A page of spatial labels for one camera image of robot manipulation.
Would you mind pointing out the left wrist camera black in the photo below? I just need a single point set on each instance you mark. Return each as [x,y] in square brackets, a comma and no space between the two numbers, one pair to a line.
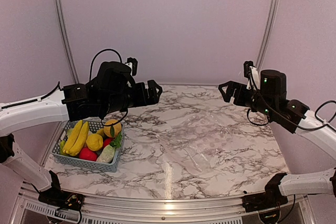
[133,64]

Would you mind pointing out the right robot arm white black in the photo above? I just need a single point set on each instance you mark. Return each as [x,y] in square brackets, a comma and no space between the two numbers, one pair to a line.
[268,96]

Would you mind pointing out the light blue plastic basket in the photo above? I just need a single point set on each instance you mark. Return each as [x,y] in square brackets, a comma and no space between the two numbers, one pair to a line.
[76,161]

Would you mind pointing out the white green fake cabbage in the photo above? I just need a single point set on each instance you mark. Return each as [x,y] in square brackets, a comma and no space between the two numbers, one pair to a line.
[69,132]

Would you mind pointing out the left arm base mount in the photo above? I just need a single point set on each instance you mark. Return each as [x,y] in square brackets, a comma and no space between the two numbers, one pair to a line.
[62,199]

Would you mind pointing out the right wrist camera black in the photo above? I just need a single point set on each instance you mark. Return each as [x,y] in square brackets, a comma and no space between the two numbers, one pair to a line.
[252,74]

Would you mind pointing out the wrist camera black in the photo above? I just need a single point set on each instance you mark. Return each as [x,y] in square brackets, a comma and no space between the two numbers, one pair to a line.
[133,64]
[252,74]

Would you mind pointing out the clear zip top bag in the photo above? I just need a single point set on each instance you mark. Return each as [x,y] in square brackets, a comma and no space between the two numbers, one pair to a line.
[195,141]

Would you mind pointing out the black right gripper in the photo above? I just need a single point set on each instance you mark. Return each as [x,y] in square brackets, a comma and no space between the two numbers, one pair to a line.
[233,85]

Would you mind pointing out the white fake radish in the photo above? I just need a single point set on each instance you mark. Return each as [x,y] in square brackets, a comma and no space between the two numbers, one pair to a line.
[106,155]

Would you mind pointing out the left aluminium frame post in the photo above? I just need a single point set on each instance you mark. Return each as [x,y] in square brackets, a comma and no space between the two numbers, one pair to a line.
[65,41]

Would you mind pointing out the yellow fake bell pepper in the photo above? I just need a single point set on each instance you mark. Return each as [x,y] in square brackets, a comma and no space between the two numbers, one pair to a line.
[94,142]

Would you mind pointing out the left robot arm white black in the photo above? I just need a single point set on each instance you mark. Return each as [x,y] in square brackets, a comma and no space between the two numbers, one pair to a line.
[112,89]

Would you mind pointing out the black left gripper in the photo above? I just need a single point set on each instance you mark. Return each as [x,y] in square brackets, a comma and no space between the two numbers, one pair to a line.
[153,97]

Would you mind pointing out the small green yellow fake fruit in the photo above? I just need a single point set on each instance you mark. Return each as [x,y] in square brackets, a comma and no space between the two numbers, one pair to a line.
[101,133]

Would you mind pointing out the right aluminium frame post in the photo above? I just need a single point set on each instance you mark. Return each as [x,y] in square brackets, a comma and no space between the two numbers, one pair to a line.
[267,33]

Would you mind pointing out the yellow fake banana bunch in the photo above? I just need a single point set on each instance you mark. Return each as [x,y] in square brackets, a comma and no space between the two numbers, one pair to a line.
[77,139]

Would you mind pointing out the aluminium frame post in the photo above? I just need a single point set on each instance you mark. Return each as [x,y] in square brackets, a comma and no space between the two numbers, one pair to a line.
[65,41]
[267,33]

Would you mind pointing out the red fake apple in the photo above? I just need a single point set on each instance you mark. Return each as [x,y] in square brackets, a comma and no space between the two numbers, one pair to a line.
[107,141]
[87,154]

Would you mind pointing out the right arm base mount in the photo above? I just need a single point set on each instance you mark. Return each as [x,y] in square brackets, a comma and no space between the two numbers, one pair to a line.
[271,197]

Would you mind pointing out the front aluminium rail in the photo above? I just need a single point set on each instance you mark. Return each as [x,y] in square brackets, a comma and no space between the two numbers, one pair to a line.
[105,209]

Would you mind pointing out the green fake pear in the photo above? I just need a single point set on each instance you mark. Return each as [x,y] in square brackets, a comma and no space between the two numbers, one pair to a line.
[61,146]

